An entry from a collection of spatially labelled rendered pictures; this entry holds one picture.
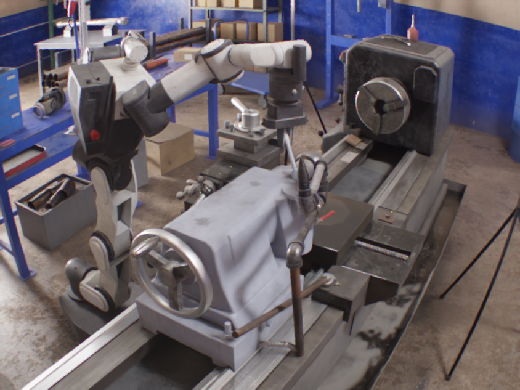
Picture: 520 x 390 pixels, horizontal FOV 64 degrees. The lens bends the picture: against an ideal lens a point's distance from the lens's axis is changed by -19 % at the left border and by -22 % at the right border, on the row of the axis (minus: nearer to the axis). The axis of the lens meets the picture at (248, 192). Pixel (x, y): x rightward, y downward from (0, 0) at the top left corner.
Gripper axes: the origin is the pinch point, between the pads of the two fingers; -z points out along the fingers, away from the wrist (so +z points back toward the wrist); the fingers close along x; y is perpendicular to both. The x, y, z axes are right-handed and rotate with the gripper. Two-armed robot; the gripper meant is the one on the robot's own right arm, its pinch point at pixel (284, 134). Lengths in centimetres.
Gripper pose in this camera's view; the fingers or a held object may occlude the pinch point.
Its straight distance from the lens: 135.9
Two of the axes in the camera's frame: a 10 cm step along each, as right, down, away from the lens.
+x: -9.0, 2.1, -3.8
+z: 0.0, -8.8, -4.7
